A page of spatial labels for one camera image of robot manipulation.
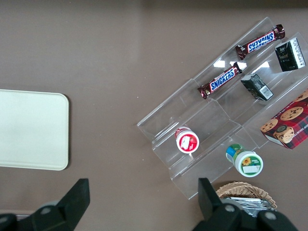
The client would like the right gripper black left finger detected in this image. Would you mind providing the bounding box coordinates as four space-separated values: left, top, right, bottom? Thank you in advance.
18 178 90 231

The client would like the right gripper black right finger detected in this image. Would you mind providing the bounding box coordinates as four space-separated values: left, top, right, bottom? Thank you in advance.
192 178 243 231

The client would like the light tan wicker basket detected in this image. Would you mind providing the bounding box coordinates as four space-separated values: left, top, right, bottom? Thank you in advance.
215 181 278 212

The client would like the cream white plastic tray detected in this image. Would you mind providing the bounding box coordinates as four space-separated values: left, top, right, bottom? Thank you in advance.
0 89 70 171

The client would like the silver foil packet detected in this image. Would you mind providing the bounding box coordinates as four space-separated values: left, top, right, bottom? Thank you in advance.
222 196 275 217

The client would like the green sunflower lid cup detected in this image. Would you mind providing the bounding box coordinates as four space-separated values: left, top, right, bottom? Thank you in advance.
225 143 264 178

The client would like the red strawberry yogurt cup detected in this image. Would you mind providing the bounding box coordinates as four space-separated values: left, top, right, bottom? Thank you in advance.
175 126 200 154

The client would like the clear acrylic tiered display stand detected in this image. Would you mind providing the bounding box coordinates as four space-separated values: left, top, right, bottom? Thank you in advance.
136 16 308 201

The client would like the red tartan cookie box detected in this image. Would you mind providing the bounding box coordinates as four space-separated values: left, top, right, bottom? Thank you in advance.
260 88 308 150

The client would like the brown Snickers chocolate bar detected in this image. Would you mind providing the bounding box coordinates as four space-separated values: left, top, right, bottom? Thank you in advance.
235 24 286 61
197 61 243 100

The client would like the dark green drink carton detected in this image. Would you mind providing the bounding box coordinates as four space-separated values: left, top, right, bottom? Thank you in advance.
274 38 307 72
240 73 274 101

